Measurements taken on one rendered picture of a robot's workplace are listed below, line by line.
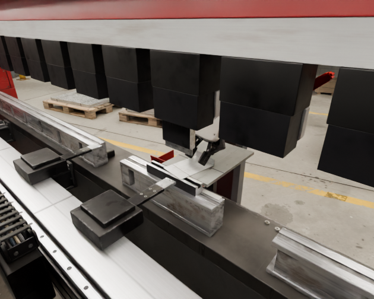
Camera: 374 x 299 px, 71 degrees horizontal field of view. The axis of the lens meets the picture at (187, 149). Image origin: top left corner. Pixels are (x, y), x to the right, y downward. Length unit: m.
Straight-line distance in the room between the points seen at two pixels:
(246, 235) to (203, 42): 0.50
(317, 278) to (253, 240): 0.19
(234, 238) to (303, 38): 0.51
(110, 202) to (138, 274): 0.17
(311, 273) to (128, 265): 0.37
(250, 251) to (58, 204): 0.50
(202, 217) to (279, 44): 0.46
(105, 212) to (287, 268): 0.41
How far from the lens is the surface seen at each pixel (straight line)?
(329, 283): 0.63
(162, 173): 0.78
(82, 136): 1.17
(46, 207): 0.75
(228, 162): 0.83
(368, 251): 2.26
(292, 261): 0.64
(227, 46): 0.51
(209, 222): 0.71
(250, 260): 0.71
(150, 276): 0.53
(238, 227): 0.78
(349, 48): 0.43
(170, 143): 0.72
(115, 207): 0.60
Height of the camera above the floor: 1.40
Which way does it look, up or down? 26 degrees down
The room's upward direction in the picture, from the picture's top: straight up
